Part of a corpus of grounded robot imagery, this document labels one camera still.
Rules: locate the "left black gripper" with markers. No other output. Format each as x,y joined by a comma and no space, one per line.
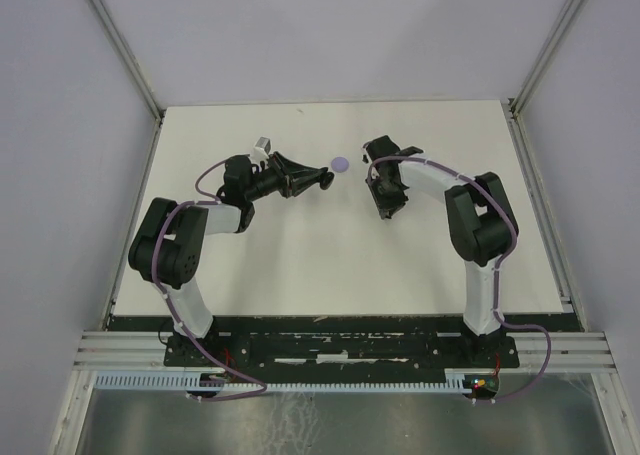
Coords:
284,167

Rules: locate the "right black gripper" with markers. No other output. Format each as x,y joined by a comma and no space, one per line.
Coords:
383,204

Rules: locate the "black earbud charging case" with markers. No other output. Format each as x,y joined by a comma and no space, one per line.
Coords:
326,180

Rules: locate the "purple earbud charging case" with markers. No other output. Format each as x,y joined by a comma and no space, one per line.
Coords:
340,164

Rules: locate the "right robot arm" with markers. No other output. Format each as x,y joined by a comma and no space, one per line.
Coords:
482,226

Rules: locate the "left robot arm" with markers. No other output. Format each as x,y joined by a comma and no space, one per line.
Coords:
167,247

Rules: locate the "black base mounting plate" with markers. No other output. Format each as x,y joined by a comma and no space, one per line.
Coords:
266,350

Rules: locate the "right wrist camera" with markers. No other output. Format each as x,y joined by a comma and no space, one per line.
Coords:
365,156

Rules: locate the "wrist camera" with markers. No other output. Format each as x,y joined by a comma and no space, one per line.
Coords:
261,149
365,156

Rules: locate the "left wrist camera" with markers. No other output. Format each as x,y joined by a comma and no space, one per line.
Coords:
261,149

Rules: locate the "aluminium frame rail front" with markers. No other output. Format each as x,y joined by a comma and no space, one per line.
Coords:
561,352

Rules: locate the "left aluminium frame post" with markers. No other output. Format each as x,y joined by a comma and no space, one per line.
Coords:
126,56

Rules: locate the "aluminium frame post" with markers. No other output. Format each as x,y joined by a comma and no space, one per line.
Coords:
568,15
126,56

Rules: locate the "right aluminium frame post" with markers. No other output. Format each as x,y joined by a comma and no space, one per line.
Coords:
568,15

